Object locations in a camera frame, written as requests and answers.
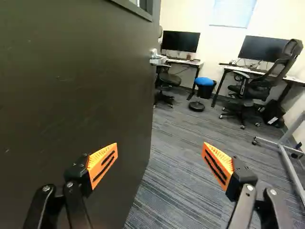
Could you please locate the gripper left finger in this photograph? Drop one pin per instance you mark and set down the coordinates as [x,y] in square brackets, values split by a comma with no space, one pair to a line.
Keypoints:
[78,190]

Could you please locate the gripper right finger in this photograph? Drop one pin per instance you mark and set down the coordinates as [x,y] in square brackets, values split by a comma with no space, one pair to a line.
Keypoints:
[243,188]

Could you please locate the dark brown door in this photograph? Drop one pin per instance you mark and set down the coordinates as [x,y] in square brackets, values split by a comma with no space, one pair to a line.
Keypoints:
[71,95]

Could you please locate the black computer tower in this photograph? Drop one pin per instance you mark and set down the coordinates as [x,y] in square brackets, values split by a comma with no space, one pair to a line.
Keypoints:
[274,112]

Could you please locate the black highback office chair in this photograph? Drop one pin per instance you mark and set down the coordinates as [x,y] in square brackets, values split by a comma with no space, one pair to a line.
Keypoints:
[259,88]

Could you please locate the blue seat black stool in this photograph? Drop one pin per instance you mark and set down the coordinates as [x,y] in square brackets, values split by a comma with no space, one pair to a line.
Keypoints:
[203,86]

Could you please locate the long white desk black legs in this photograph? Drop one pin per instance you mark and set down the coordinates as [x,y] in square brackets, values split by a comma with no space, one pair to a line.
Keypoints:
[240,69]

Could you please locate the black armless office chair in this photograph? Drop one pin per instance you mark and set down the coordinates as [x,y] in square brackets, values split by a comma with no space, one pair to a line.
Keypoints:
[166,81]

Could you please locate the white desk with black legs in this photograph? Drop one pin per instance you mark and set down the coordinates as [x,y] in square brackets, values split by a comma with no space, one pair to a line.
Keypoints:
[188,62]

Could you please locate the wide black computer monitor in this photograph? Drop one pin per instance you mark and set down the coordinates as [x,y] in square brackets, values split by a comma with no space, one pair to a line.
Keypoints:
[262,48]

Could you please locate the grey metal wheeled frame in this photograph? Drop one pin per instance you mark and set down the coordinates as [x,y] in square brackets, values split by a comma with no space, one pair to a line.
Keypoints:
[286,152]

